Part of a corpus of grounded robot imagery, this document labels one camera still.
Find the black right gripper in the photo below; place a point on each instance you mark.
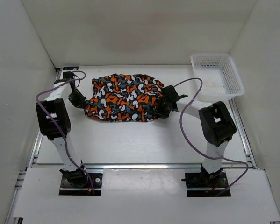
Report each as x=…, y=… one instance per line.
x=162, y=114

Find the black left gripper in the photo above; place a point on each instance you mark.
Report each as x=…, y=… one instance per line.
x=82, y=101

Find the orange camouflage shorts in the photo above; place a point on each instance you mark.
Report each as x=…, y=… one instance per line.
x=124, y=98

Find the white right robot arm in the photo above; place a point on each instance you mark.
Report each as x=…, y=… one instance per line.
x=216, y=122

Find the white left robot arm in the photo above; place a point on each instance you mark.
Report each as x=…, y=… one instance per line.
x=54, y=122

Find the small blue label sticker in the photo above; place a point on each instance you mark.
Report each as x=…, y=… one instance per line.
x=71, y=68

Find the white perforated plastic basket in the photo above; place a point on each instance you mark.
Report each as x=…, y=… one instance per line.
x=221, y=80

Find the aluminium frame rail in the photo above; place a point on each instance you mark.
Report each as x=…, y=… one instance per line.
x=36, y=139
x=243, y=135

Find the left aluminium frame rail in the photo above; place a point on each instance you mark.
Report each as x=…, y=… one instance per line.
x=36, y=139

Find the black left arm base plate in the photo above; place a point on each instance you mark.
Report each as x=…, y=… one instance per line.
x=76, y=184

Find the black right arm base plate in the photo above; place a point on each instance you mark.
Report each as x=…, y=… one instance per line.
x=198, y=187

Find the front aluminium rail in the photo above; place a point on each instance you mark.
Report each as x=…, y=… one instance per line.
x=142, y=165

